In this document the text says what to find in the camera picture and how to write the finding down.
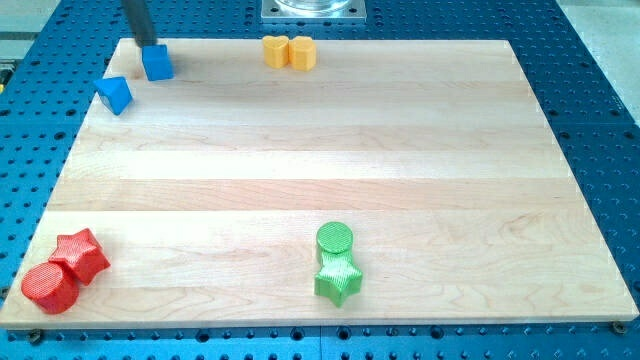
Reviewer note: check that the blue cube block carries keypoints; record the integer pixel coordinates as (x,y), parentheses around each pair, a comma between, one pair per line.
(157,63)

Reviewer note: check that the blue triangular block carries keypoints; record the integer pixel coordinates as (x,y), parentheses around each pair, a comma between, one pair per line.
(114,93)

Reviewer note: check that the green cylinder block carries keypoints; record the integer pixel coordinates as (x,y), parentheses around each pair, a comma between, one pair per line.
(333,238)

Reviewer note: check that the light wooden board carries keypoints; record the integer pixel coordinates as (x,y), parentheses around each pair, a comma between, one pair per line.
(207,192)

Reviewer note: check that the green star block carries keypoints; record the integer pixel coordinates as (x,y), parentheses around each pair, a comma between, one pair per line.
(338,278)

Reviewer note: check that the yellow hexagon block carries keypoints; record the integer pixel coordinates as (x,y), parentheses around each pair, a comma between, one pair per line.
(302,53)

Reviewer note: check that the yellow heart block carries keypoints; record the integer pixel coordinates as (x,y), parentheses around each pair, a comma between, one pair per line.
(276,51)

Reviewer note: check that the red star block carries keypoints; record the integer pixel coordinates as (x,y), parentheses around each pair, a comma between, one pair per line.
(81,254)

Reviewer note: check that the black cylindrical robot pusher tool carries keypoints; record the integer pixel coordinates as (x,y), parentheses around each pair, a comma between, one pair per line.
(140,22)

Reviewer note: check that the red cylinder block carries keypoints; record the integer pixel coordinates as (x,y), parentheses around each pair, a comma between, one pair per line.
(50,287)

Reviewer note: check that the left board clamp screw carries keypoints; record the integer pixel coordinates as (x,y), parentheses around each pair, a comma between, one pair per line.
(34,336)

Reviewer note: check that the board clamp screw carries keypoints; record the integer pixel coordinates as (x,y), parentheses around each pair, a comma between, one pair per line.
(618,328)
(34,336)

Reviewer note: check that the right board clamp screw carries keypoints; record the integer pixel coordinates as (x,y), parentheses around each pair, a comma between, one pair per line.
(618,328)

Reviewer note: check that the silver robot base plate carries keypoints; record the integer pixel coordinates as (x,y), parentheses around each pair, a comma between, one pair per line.
(313,11)

